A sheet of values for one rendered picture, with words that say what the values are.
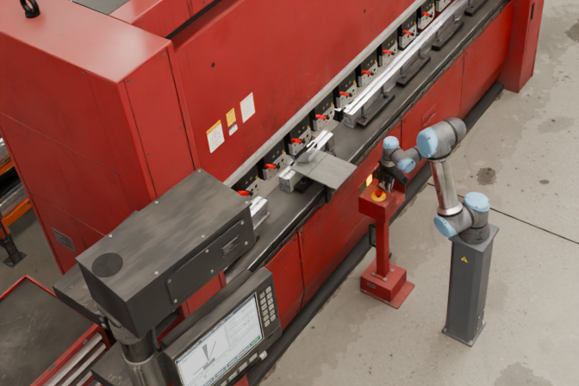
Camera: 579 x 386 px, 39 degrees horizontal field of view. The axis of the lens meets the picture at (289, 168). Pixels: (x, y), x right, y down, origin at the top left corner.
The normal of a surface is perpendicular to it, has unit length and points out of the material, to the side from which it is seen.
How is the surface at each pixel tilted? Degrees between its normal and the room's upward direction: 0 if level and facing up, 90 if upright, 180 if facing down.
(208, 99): 90
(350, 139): 0
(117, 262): 0
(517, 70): 90
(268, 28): 90
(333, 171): 0
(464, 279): 90
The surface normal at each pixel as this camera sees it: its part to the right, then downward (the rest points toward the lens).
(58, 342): -0.08, -0.72
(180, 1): 0.80, 0.36
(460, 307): -0.58, 0.60
